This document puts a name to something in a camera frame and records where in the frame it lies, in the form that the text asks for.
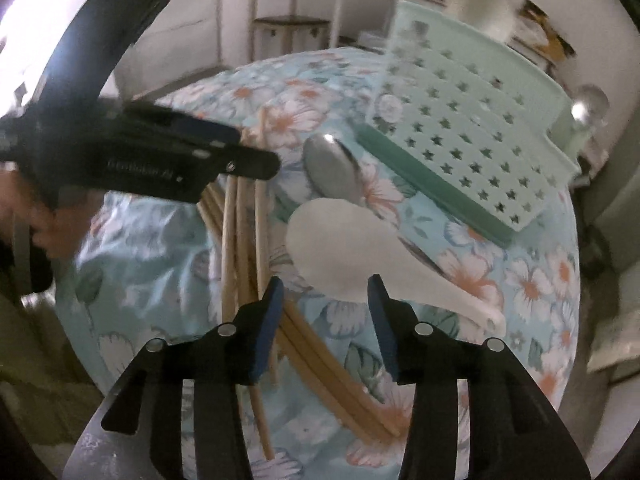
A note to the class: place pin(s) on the floral blue tablecloth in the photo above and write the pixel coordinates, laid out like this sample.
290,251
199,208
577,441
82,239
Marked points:
150,260

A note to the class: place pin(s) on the metal spoon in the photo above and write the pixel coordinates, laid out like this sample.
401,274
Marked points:
330,170

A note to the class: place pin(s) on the shiny metal ladle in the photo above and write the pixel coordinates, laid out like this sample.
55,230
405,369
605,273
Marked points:
590,105

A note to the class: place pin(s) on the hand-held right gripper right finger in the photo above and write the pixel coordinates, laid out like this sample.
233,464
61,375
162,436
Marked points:
382,325

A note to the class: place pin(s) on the mint green star-holed utensil basket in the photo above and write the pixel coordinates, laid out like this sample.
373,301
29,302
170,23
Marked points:
450,125

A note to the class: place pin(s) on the wooden chair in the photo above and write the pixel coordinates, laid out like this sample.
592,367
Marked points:
290,25

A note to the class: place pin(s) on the person's olive clothing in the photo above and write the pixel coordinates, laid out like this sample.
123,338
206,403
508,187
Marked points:
35,350

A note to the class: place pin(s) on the pile of wooden chopsticks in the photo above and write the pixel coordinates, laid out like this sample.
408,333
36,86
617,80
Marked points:
230,250

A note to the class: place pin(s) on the person's left hand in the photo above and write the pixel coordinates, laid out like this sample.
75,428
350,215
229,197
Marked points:
55,230

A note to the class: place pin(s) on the white panelled door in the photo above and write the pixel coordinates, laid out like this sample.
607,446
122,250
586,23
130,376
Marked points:
200,10

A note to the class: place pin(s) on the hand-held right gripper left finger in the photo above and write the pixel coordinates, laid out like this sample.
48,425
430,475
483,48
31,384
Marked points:
267,330

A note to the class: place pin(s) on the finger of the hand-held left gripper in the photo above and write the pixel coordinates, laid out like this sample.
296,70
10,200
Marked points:
245,162
190,127

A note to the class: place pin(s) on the white plastic rice paddle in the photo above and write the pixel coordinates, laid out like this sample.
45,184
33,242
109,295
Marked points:
345,250

